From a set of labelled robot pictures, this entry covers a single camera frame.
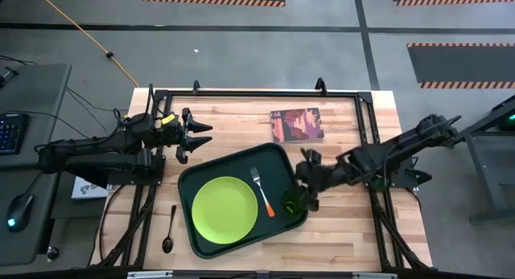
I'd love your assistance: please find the small black tool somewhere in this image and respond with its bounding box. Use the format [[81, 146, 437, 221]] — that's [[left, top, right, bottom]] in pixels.
[[0, 66, 19, 89]]

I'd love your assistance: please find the black aluminium frame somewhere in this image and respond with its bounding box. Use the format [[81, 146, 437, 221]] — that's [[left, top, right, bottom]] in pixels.
[[90, 77, 434, 272]]

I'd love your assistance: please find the black keyboard cable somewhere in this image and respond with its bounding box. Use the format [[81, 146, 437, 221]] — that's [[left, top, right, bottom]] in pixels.
[[3, 109, 97, 140]]

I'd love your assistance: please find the lime green plate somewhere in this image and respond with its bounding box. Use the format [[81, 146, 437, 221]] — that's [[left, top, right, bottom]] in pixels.
[[192, 176, 259, 245]]

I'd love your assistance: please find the black computer mouse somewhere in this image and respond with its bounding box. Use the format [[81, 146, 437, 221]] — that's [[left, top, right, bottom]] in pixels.
[[6, 193, 35, 233]]

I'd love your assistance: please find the black keyboard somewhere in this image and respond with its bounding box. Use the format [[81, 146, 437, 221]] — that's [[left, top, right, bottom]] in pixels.
[[0, 112, 30, 156]]

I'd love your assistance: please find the right arm's gripper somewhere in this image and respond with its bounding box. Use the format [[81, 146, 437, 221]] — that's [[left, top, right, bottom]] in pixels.
[[295, 149, 339, 213]]

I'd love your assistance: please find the left arm's gripper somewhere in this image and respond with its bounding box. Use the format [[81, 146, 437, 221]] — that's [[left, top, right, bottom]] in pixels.
[[160, 107, 213, 166]]

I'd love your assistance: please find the grey desk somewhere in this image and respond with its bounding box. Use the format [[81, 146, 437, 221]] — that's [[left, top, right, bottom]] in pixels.
[[0, 64, 72, 268]]

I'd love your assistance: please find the silver metal bracket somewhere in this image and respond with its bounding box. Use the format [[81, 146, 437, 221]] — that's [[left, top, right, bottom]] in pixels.
[[127, 270, 174, 279], [352, 272, 398, 279]]

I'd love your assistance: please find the dark green plastic tray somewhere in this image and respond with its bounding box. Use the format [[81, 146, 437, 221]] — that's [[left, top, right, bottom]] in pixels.
[[177, 142, 310, 260]]

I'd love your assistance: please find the yellow cable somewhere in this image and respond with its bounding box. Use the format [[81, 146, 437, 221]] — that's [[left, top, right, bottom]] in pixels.
[[34, 0, 140, 88]]

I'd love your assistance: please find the green faceted plastic cup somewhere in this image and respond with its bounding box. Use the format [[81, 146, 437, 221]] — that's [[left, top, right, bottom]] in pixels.
[[280, 187, 309, 215]]

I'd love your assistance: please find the white printed box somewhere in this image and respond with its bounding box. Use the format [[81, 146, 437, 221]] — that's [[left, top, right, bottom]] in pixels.
[[71, 176, 113, 200]]

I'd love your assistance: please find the black spoon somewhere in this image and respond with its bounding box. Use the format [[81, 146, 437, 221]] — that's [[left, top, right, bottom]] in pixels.
[[162, 204, 178, 254]]

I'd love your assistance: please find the fork with orange handle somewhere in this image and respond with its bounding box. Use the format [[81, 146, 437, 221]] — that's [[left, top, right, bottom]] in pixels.
[[249, 166, 276, 219]]

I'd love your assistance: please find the neighbouring grey workstation table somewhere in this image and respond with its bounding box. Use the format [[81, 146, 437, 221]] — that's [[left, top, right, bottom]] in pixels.
[[454, 94, 515, 224]]

